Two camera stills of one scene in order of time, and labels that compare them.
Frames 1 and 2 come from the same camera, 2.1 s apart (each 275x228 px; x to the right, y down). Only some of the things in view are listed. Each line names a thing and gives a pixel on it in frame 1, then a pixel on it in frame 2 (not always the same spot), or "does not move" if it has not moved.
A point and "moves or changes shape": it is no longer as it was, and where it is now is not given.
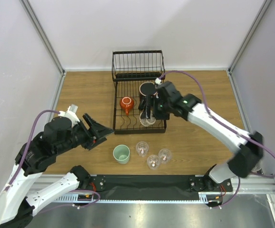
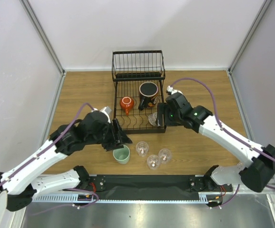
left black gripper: x=101 y=131 -> x=123 y=138
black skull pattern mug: x=147 y=88 does not move
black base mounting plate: x=155 y=187 does not move
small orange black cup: x=127 y=103 does not move
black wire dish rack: x=134 y=72 does not move
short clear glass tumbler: x=146 y=121 moves or changes shape
